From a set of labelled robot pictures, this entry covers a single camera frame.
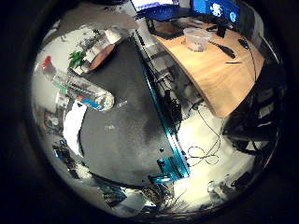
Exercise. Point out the white striped cloth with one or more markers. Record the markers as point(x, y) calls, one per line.
point(74, 127)

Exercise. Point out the copper bowl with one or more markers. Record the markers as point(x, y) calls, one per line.
point(101, 57)

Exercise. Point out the wooden desk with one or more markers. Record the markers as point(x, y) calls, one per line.
point(215, 71)

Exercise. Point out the black laptop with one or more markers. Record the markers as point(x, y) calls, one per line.
point(163, 28)

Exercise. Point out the white toaster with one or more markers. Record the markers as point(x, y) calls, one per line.
point(112, 34)

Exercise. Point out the clear plastic container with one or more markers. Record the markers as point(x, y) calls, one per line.
point(197, 39)

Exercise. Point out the green plant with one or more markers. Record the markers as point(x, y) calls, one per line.
point(77, 58)

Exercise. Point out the black remote control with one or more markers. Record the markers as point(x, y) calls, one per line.
point(224, 49)

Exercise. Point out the black office chair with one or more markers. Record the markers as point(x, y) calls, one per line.
point(252, 118)

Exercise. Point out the black computer mouse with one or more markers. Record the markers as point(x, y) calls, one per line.
point(243, 43)

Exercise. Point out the computer monitor blue screen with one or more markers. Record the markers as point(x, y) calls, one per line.
point(218, 9)

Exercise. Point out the teal aluminium table frame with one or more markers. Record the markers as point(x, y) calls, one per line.
point(168, 124)

